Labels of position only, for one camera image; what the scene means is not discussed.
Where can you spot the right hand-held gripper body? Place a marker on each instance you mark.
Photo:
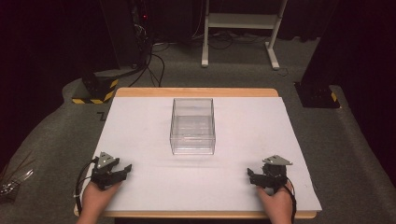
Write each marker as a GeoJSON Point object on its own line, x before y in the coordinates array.
{"type": "Point", "coordinates": [275, 174]}

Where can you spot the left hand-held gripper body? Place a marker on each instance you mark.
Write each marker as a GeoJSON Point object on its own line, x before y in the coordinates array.
{"type": "Point", "coordinates": [104, 174]}

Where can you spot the person's left hand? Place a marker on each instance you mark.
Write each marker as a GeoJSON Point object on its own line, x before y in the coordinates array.
{"type": "Point", "coordinates": [95, 199]}

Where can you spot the person's right hand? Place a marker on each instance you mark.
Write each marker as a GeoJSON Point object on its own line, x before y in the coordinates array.
{"type": "Point", "coordinates": [278, 203]}

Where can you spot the white table sheet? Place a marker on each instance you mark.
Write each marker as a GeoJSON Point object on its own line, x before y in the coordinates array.
{"type": "Point", "coordinates": [243, 137]}

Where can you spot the clear plastic box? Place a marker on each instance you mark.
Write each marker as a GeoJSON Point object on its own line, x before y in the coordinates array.
{"type": "Point", "coordinates": [193, 130]}

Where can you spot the black base with yellow stripes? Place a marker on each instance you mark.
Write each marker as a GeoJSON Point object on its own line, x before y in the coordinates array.
{"type": "Point", "coordinates": [98, 90]}

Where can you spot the black base with yellow mark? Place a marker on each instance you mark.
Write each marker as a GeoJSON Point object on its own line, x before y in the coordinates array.
{"type": "Point", "coordinates": [316, 95]}

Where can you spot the folded metal tripod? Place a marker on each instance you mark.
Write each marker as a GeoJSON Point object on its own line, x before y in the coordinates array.
{"type": "Point", "coordinates": [14, 183]}

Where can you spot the wooden table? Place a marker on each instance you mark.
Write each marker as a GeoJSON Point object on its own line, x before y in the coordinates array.
{"type": "Point", "coordinates": [196, 92]}

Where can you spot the black equipment tower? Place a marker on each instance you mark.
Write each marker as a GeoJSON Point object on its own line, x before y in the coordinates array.
{"type": "Point", "coordinates": [124, 31]}

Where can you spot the dark curtain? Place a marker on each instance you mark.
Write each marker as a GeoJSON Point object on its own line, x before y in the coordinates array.
{"type": "Point", "coordinates": [358, 56]}
{"type": "Point", "coordinates": [37, 46]}

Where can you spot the white metal stand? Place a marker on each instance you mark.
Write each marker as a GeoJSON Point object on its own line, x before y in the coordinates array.
{"type": "Point", "coordinates": [241, 21]}

